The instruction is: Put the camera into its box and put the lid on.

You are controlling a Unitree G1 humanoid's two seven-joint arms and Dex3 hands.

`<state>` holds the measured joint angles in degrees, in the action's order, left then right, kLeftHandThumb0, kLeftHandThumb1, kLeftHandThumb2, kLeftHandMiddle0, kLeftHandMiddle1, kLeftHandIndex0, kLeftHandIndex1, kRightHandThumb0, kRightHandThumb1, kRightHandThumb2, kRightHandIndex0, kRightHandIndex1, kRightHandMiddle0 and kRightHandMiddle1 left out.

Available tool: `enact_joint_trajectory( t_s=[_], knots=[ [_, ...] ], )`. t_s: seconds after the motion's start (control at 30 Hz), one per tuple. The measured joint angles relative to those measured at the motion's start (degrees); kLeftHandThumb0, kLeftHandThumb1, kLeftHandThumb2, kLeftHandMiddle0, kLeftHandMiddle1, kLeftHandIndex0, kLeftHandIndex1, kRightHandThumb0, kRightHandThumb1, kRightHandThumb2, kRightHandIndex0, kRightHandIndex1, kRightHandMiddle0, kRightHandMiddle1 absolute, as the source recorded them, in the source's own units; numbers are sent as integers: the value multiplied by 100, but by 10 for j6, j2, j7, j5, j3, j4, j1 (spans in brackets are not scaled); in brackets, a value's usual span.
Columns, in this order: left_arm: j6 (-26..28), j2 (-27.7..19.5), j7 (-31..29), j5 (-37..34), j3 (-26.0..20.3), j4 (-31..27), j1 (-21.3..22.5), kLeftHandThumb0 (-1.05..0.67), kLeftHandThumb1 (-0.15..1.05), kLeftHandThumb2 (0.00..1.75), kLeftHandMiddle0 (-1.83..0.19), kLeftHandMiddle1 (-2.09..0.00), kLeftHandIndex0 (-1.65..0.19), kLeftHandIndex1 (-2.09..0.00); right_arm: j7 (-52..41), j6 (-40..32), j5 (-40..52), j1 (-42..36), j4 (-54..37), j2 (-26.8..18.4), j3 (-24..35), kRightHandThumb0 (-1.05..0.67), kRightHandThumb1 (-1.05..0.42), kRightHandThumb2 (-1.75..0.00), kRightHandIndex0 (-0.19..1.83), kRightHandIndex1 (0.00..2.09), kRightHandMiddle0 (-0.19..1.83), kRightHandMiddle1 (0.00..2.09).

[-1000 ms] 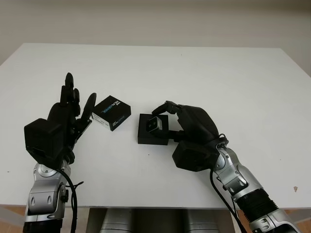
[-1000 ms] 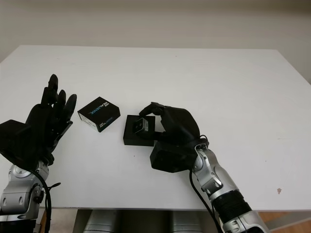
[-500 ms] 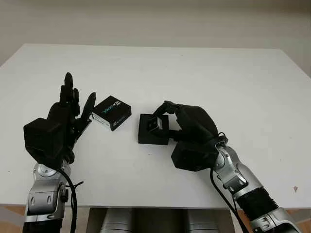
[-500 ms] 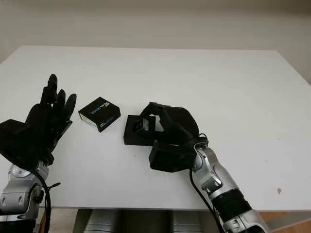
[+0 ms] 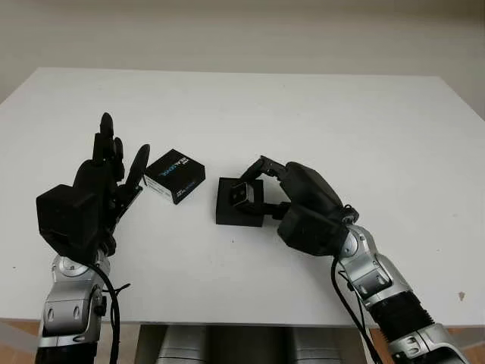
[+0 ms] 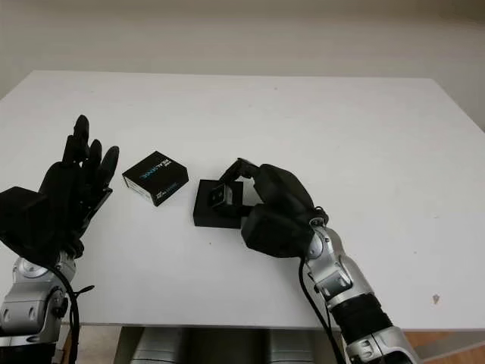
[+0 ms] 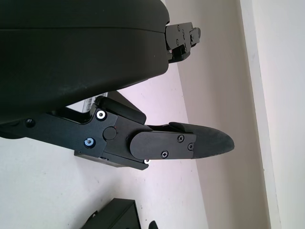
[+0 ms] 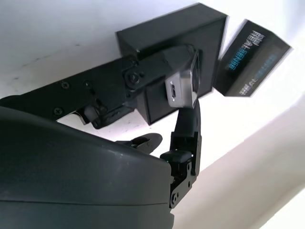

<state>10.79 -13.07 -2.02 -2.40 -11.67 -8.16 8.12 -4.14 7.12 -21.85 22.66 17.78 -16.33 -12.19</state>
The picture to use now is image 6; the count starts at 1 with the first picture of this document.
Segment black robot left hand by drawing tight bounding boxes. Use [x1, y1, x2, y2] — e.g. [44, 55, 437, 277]
[39, 115, 121, 259]

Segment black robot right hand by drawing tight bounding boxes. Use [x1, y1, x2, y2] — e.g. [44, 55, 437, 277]
[218, 158, 318, 221]

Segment small silver depth camera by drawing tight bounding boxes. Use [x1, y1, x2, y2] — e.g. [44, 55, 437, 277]
[209, 185, 234, 208]

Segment black printed box lid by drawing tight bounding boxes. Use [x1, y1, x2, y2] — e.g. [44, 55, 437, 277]
[121, 150, 189, 208]

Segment grey robot lower body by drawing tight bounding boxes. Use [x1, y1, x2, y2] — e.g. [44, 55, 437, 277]
[134, 328, 323, 364]

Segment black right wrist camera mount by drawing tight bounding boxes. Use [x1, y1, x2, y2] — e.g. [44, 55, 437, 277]
[241, 202, 316, 259]

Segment black camera box base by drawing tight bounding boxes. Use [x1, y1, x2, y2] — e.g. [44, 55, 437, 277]
[192, 179, 246, 230]

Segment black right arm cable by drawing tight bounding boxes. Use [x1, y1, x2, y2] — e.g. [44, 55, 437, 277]
[298, 206, 346, 364]

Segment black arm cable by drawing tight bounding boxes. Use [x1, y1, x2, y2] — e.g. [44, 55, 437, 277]
[52, 265, 94, 364]
[298, 206, 346, 364]

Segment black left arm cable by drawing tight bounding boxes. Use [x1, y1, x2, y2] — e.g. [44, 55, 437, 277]
[52, 265, 94, 364]

